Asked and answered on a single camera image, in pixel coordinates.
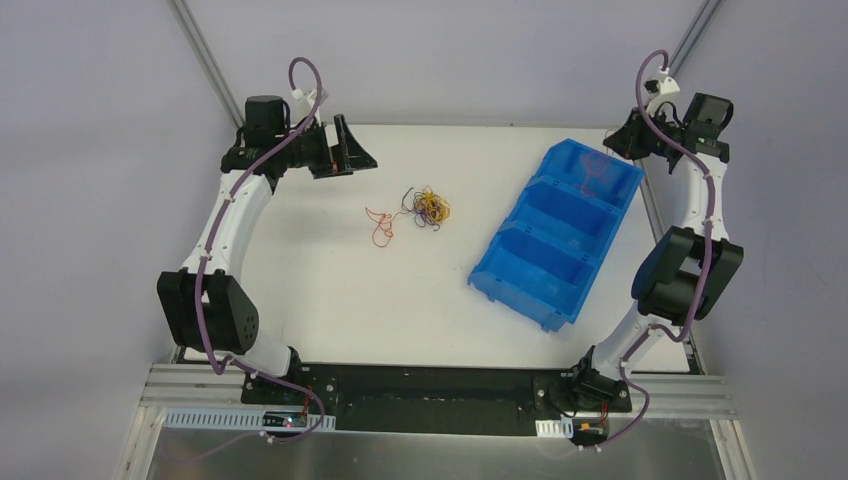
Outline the aluminium frame rail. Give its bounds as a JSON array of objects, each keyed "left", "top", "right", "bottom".
[{"left": 142, "top": 364, "right": 737, "bottom": 421}]

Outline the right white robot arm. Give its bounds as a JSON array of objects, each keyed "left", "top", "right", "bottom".
[{"left": 566, "top": 93, "right": 744, "bottom": 410}]

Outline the red thin cable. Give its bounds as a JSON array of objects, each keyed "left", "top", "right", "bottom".
[
  {"left": 578, "top": 149, "right": 613, "bottom": 197},
  {"left": 364, "top": 206, "right": 407, "bottom": 249}
]

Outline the orange purple cable bundle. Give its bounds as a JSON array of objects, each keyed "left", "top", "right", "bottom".
[{"left": 398, "top": 185, "right": 453, "bottom": 233}]

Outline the blue plastic compartment bin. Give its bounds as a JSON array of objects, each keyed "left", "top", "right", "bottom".
[{"left": 467, "top": 139, "right": 644, "bottom": 332}]

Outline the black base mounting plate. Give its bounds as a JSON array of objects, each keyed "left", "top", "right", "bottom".
[{"left": 240, "top": 363, "right": 632, "bottom": 436}]

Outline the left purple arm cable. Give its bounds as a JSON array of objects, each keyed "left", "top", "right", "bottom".
[{"left": 193, "top": 56, "right": 327, "bottom": 445}]

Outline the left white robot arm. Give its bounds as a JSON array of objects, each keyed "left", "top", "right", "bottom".
[{"left": 156, "top": 95, "right": 378, "bottom": 405}]

